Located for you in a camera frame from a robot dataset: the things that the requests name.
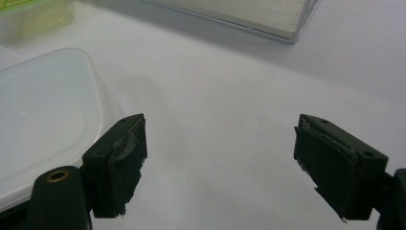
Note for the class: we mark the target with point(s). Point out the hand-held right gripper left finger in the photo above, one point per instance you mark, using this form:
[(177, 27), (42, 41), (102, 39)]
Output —
[(118, 166)]

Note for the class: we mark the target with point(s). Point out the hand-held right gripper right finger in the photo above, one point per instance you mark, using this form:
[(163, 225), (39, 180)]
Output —
[(335, 169)]

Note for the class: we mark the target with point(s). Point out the white plastic container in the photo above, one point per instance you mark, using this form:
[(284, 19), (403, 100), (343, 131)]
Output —
[(48, 121)]

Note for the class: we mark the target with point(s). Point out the green transparent plastic container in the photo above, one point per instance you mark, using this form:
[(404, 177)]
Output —
[(38, 22)]

